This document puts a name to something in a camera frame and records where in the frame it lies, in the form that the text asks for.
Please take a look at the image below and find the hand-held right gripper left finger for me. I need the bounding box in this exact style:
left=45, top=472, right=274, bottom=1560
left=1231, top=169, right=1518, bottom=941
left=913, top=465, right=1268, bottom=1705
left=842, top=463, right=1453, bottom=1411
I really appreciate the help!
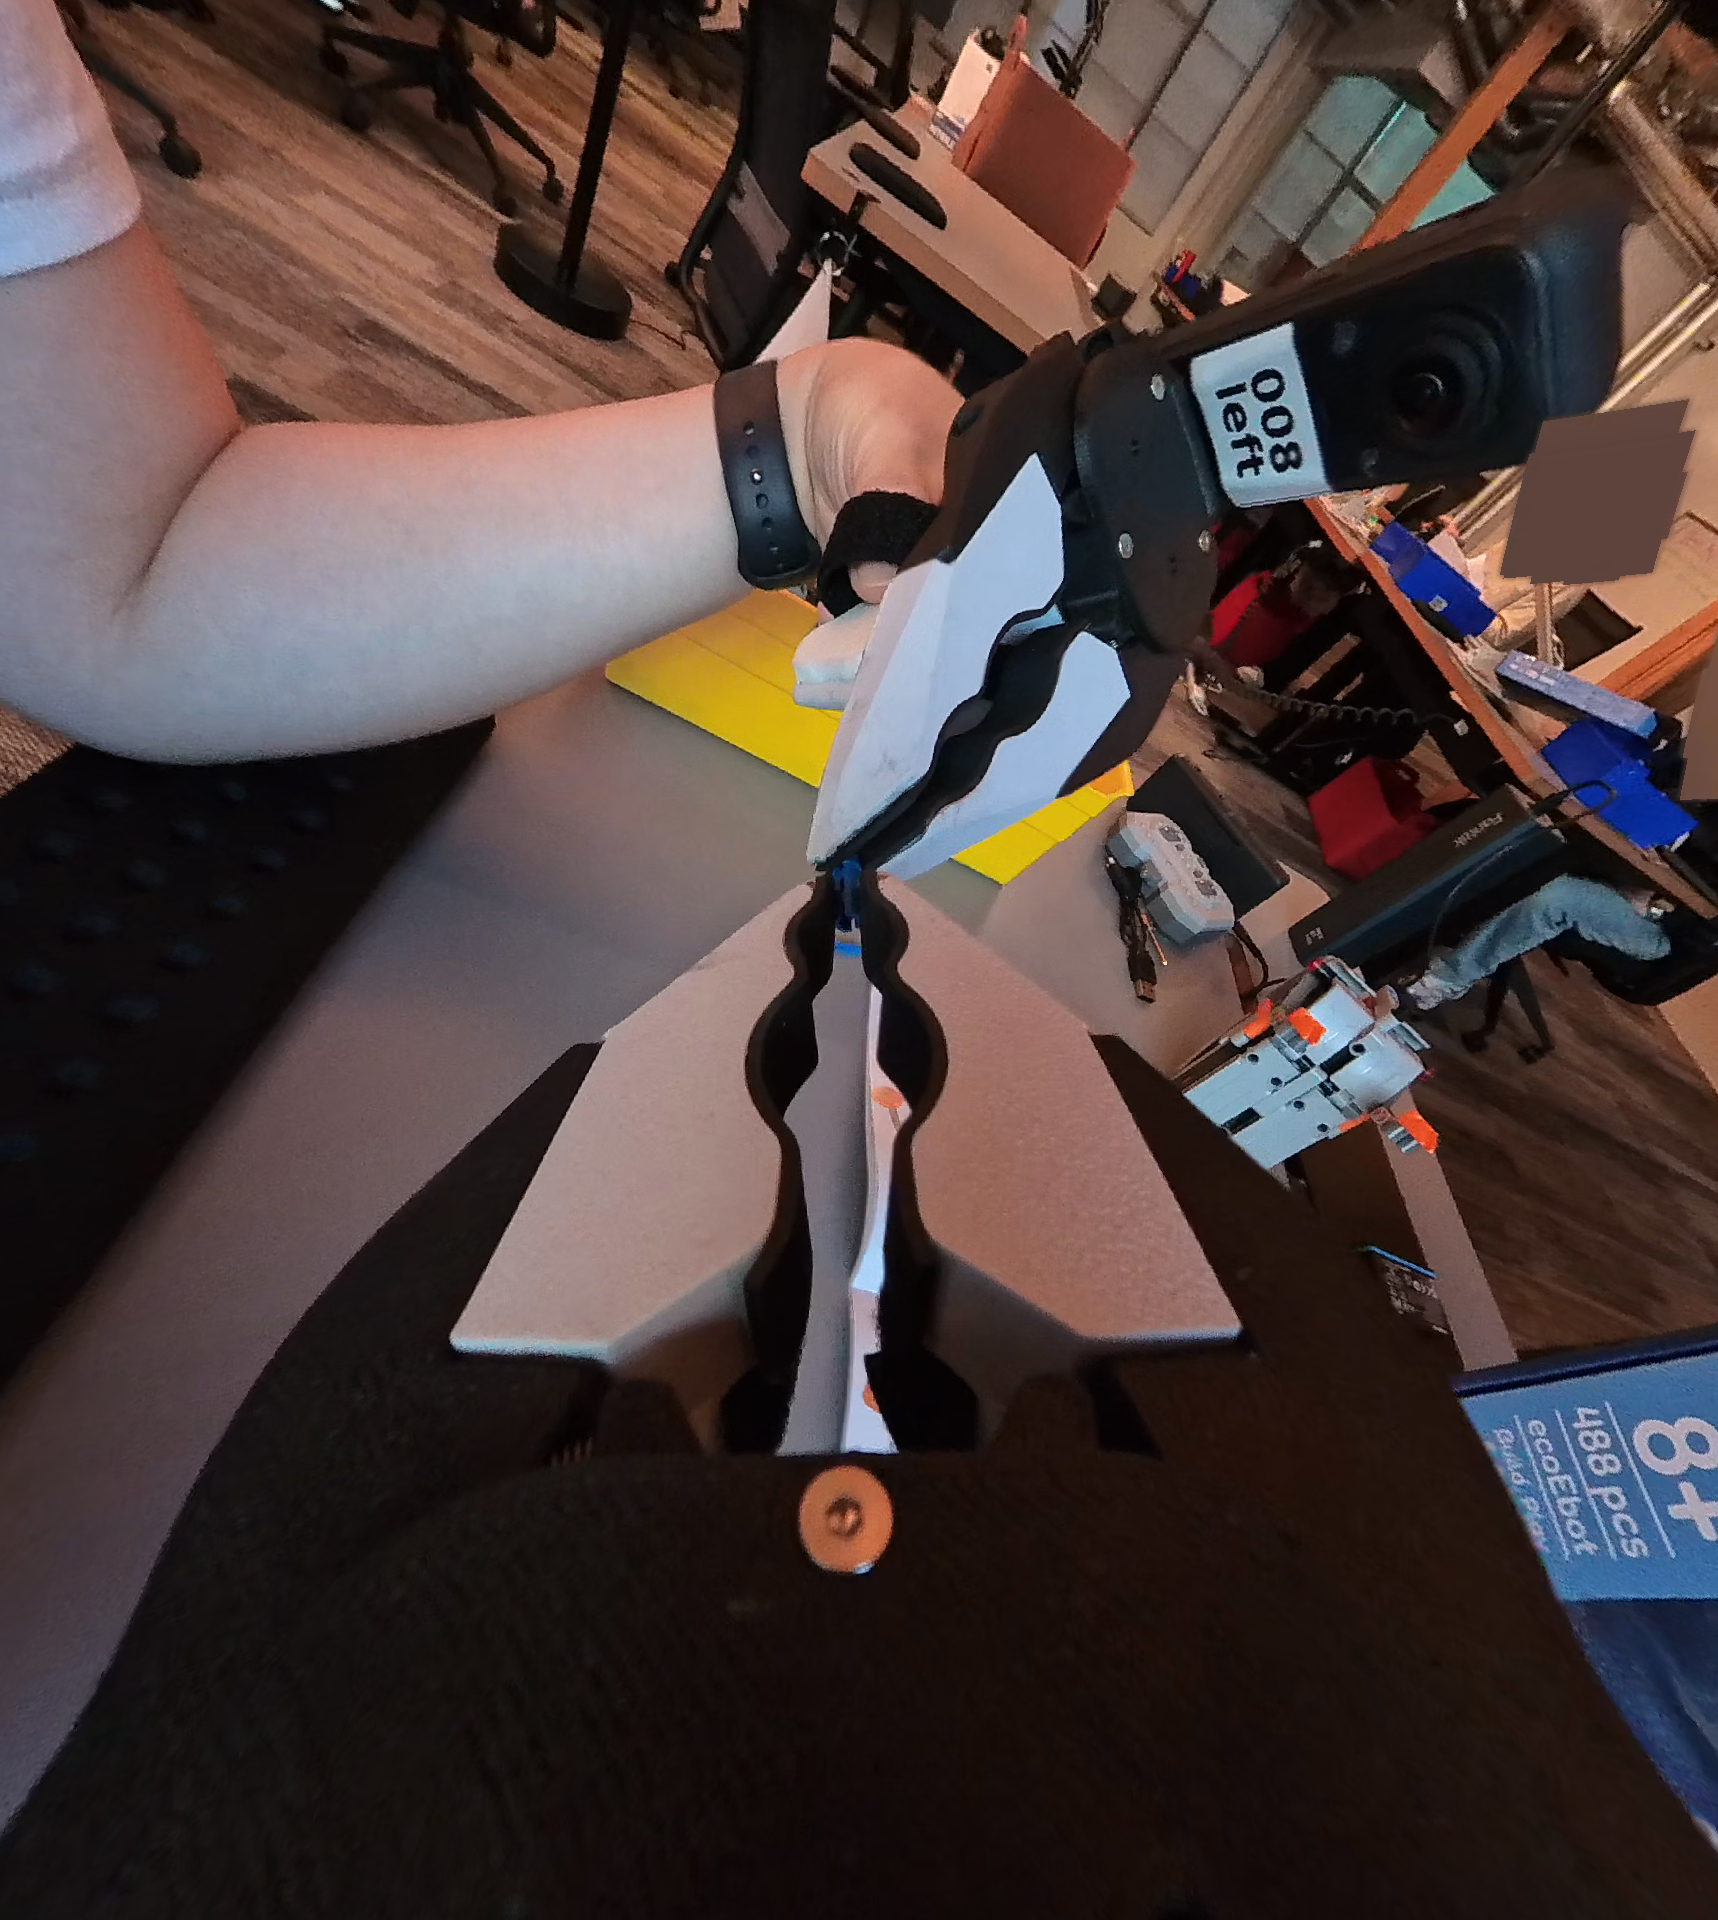
left=449, top=880, right=840, bottom=1452

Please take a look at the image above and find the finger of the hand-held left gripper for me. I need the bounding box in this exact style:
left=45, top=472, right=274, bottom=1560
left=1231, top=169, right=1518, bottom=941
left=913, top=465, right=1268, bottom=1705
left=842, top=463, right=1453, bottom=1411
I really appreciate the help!
left=866, top=623, right=1143, bottom=885
left=805, top=454, right=1067, bottom=868

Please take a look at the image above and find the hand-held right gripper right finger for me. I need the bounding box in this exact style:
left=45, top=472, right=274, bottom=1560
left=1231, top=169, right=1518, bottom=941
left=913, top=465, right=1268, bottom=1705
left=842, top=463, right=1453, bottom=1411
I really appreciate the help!
left=858, top=873, right=1245, bottom=1452

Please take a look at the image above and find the yellow plastic bin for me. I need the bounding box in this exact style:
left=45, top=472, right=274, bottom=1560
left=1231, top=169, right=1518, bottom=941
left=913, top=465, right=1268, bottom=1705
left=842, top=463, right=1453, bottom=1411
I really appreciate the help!
left=606, top=589, right=1135, bottom=889

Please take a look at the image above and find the person's left forearm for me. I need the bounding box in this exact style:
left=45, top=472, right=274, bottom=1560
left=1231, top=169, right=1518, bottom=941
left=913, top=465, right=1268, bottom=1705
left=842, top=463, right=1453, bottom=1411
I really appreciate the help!
left=0, top=226, right=740, bottom=767

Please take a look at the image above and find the grey desk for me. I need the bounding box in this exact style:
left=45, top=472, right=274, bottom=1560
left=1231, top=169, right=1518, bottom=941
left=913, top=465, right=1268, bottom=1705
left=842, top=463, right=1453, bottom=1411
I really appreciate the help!
left=0, top=658, right=1523, bottom=1920

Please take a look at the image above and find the wooden background desk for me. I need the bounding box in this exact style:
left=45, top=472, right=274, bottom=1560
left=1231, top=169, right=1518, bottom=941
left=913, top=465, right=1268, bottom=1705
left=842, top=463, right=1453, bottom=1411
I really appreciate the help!
left=802, top=97, right=1100, bottom=354

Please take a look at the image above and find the person's left hand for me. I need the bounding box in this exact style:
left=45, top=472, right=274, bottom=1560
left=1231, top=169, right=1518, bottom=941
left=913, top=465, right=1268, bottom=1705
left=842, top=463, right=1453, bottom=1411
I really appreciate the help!
left=773, top=336, right=970, bottom=607

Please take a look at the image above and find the grey white remote control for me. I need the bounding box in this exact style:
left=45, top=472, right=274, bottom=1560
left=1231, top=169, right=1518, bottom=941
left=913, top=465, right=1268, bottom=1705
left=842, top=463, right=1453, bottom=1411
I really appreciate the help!
left=1107, top=810, right=1239, bottom=952

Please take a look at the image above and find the open white instruction booklet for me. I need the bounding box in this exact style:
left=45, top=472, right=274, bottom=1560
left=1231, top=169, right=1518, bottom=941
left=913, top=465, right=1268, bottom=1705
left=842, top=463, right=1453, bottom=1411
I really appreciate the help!
left=849, top=930, right=905, bottom=1452

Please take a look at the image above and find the grey orange toy robot model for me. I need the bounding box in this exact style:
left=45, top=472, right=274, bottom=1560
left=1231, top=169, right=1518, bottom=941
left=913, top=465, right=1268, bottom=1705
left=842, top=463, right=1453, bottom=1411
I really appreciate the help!
left=1174, top=958, right=1443, bottom=1173

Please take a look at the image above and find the black wristband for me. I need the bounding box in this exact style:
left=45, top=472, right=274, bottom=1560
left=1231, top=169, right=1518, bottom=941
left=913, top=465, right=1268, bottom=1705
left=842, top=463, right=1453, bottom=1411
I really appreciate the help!
left=712, top=362, right=825, bottom=589

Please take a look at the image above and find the brown divider panel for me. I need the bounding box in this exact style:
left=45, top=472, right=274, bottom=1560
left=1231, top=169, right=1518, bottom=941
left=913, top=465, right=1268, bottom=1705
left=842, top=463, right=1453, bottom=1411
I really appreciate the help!
left=947, top=16, right=1136, bottom=272

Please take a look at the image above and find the red box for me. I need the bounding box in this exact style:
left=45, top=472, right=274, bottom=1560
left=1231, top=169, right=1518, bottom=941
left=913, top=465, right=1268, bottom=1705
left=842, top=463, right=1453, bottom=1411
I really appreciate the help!
left=1308, top=759, right=1439, bottom=880

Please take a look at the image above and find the blue plastic part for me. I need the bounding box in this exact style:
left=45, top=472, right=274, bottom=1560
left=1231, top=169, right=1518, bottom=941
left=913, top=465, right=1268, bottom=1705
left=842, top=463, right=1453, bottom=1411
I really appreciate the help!
left=1369, top=524, right=1497, bottom=637
left=1540, top=720, right=1697, bottom=848

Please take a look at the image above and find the black wrist rest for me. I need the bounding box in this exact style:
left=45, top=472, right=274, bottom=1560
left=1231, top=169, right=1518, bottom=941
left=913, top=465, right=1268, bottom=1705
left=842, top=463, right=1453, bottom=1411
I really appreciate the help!
left=849, top=141, right=952, bottom=229

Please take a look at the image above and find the black mesh chair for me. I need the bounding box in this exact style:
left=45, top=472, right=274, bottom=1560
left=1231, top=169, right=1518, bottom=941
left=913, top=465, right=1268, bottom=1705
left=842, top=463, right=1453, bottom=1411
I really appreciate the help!
left=672, top=0, right=862, bottom=370

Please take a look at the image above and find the grey cloth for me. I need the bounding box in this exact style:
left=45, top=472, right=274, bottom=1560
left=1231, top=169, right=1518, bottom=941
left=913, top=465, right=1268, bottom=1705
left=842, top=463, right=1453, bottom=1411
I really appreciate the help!
left=1413, top=873, right=1670, bottom=1011

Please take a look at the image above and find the black pole stand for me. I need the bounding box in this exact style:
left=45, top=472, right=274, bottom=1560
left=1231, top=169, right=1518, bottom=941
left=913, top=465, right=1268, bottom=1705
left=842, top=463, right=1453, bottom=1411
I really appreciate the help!
left=492, top=0, right=635, bottom=340

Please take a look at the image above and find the blue robot kit box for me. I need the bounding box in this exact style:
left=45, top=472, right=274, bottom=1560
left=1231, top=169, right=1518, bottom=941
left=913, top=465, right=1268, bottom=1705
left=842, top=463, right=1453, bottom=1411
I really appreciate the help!
left=1449, top=1311, right=1718, bottom=1920

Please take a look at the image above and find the black office chair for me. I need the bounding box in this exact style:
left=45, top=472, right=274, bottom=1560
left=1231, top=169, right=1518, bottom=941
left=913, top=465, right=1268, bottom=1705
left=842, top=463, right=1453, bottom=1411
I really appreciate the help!
left=318, top=0, right=568, bottom=210

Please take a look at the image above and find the black usb cable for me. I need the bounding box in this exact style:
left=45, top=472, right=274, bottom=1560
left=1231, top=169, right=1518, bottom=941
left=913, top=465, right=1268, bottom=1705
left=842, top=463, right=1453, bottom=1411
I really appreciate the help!
left=1117, top=861, right=1167, bottom=1005

